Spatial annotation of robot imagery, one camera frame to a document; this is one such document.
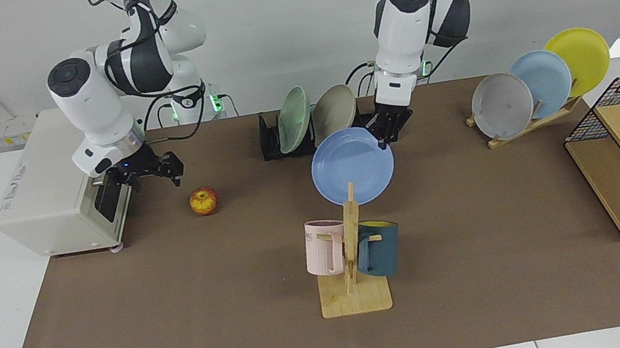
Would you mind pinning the red yellow apple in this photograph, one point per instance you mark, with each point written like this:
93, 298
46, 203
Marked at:
203, 201

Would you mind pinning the beige plate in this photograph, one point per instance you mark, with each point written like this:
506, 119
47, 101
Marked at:
332, 111

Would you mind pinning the pale green plate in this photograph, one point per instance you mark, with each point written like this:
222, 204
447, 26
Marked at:
294, 119

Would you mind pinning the black dish rack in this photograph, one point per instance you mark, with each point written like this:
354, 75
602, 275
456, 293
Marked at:
269, 140

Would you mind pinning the grey plate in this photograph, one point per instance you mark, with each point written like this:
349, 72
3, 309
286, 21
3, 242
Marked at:
501, 106

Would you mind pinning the wooden plate rack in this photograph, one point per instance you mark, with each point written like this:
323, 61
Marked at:
527, 129

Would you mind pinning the light blue plate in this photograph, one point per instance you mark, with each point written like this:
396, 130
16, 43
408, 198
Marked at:
547, 77

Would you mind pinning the yellow plate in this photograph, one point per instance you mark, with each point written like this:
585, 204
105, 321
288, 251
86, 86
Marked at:
584, 56

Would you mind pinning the pale toaster oven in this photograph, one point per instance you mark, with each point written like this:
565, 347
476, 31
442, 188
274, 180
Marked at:
45, 191

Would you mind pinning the dark teal mug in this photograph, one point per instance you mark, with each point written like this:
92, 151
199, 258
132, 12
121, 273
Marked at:
381, 253

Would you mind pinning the pink mug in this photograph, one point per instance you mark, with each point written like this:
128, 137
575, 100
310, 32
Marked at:
319, 250

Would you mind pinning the brown table cloth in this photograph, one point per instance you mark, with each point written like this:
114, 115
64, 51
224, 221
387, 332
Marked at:
213, 307

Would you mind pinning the wooden cup stand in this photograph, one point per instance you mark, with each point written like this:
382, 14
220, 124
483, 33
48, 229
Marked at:
355, 300

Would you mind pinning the white wall socket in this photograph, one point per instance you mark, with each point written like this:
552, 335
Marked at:
11, 131

